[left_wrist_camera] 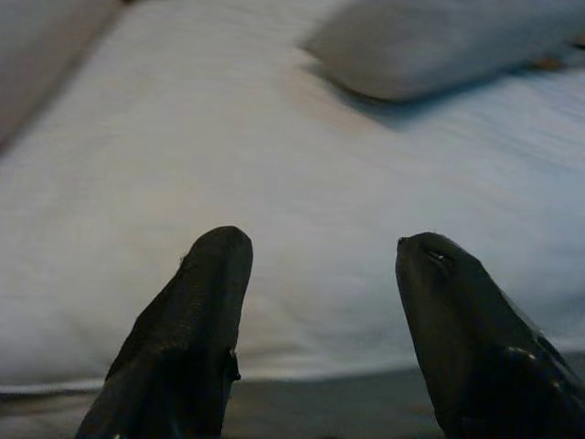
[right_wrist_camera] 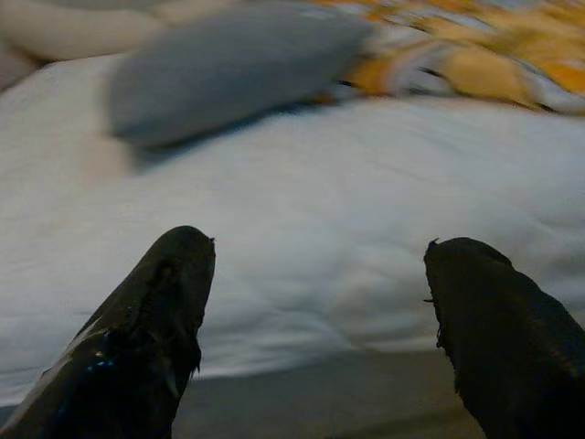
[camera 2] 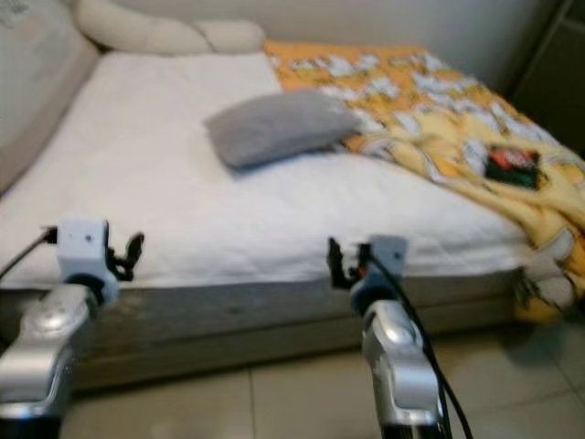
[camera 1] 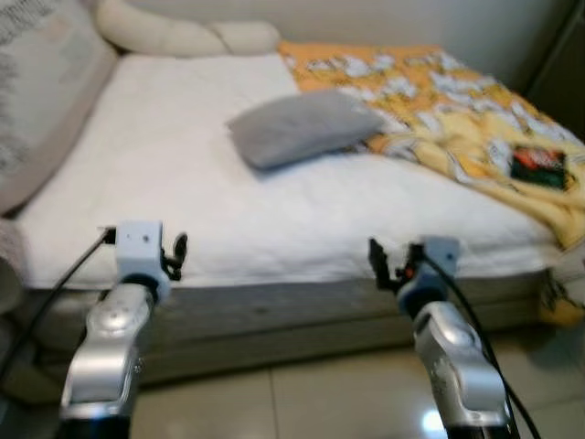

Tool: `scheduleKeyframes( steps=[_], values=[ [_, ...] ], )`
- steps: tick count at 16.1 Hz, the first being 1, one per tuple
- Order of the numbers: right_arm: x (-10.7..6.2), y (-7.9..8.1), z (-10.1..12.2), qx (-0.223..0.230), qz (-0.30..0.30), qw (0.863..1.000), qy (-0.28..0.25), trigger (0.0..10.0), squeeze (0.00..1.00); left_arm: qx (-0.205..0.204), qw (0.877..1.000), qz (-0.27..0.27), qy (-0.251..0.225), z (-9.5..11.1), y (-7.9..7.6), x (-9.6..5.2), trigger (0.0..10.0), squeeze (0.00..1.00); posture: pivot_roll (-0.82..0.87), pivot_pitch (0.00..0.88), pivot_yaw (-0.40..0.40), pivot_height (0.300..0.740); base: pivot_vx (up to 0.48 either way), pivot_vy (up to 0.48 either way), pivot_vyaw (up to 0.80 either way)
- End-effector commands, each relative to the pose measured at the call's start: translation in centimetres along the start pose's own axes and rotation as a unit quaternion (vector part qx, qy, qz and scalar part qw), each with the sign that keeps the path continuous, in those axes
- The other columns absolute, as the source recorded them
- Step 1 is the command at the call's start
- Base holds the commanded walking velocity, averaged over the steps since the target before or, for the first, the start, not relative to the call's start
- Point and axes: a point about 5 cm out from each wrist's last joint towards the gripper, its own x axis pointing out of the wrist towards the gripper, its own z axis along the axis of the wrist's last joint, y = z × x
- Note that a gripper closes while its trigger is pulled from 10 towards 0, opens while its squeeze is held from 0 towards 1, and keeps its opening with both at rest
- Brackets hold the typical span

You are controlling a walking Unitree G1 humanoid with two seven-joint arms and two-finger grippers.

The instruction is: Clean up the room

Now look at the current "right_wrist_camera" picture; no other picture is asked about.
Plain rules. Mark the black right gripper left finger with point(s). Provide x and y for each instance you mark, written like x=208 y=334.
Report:
x=151 y=329

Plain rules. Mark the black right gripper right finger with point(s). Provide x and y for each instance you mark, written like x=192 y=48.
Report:
x=507 y=347

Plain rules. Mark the grey bed base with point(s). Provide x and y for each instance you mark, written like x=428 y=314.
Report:
x=320 y=398

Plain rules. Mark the white quilted mattress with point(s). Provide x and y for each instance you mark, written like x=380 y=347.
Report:
x=343 y=206

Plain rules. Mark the grey velvet pillow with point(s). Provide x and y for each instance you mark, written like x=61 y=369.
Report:
x=228 y=68

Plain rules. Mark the yellow cartoon print blanket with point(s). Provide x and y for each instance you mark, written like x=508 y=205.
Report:
x=480 y=59

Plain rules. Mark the long beige pillow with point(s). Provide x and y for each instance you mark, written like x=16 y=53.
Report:
x=77 y=27

